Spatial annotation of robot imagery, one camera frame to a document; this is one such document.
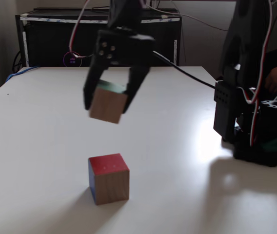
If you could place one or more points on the green-topped wooden cube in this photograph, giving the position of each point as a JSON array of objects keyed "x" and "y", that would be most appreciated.
[{"x": 106, "y": 104}]

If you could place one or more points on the red-topped wooden cube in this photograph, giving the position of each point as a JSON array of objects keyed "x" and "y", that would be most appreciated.
[{"x": 110, "y": 185}]

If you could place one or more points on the black computer case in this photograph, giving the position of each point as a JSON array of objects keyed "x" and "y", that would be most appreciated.
[{"x": 48, "y": 44}]

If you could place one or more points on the long white printed tape strip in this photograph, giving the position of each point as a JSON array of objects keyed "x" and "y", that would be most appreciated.
[{"x": 55, "y": 20}]

